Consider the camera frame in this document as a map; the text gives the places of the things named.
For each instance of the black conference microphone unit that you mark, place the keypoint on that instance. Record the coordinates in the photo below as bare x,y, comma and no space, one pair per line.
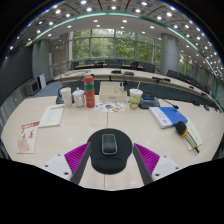
161,79
129,73
116,71
59,100

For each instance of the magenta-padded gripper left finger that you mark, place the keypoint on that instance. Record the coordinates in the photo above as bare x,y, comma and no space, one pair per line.
76,157

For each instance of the red and white leaflet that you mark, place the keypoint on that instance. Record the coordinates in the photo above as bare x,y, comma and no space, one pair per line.
28,137

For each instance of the red bottle with green band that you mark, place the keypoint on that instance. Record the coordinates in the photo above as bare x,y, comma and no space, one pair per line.
89,92

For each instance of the ceiling lights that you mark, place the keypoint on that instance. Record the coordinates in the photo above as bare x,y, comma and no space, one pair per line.
113,7

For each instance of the black handheld microphone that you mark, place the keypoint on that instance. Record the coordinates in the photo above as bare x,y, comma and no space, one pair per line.
181,128

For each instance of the white board panel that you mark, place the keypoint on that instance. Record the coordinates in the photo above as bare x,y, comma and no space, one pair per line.
42,81

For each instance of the colourful sticker sheet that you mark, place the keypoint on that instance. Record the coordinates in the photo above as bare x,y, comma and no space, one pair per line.
109,107

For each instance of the dark conference chairs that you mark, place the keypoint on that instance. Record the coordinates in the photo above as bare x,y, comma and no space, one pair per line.
148,67

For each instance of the white booklet with red header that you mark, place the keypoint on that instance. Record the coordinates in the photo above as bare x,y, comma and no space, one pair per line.
52,116

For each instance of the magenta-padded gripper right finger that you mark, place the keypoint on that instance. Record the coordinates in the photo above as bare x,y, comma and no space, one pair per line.
146,157

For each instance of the black mouse pad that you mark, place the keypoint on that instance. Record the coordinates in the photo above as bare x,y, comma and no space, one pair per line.
110,163

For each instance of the white lidded mug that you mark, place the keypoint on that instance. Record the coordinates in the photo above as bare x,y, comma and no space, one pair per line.
79,99

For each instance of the blue and white book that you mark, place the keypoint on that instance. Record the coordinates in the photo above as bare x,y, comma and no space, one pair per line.
168,116

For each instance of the white paper cup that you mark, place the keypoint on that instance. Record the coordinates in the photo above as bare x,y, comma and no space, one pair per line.
66,97

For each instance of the beige cardboard box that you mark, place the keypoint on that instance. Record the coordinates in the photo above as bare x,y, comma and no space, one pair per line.
112,92

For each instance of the conference microphone unit blue screen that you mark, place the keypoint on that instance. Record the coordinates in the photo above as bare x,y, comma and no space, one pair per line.
148,101

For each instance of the green-printed drink cup with straw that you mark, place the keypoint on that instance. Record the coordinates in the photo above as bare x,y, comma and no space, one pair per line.
135,99

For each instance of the grey boxy appliance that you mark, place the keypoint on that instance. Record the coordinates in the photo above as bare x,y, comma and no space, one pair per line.
31,88

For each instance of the black computer mouse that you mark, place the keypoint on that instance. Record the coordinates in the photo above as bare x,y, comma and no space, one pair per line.
109,144

